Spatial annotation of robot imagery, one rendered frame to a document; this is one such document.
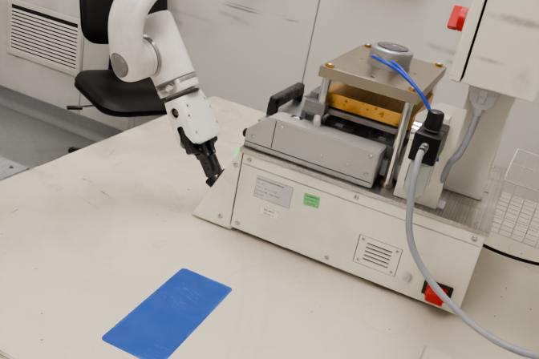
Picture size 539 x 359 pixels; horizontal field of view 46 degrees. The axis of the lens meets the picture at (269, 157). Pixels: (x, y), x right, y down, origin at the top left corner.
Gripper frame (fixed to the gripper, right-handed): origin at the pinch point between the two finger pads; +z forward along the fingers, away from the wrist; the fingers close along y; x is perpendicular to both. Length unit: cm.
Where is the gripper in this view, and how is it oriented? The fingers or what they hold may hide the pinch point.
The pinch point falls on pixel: (211, 165)
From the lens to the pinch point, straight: 128.1
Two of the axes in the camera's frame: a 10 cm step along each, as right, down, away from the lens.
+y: 4.0, -2.9, 8.7
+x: -8.4, 2.6, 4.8
